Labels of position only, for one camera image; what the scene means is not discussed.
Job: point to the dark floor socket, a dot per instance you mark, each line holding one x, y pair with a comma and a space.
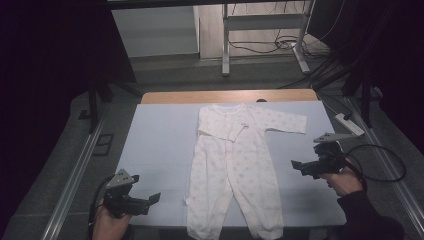
103, 145

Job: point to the person's left hand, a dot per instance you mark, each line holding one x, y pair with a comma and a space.
108, 226

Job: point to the white metal stand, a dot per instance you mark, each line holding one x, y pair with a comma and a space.
226, 40

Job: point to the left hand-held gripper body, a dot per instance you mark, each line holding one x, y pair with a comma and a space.
121, 200

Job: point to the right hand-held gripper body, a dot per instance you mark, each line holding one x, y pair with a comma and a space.
330, 160

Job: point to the white baby romper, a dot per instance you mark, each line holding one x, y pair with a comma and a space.
233, 166

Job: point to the pale blue table mat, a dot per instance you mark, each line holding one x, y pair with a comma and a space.
160, 140

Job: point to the person's right hand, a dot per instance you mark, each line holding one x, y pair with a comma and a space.
346, 183

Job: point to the wooden table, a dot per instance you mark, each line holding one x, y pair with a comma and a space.
216, 96

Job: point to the dark curtain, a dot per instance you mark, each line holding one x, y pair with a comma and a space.
50, 66
393, 66

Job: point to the grey cabinet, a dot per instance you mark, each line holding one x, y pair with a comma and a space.
156, 33

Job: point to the black stand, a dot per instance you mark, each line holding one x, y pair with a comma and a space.
366, 100
94, 106

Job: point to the white power strip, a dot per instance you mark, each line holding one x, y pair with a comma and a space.
350, 125

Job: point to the aluminium rail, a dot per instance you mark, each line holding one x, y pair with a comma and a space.
73, 186
396, 180

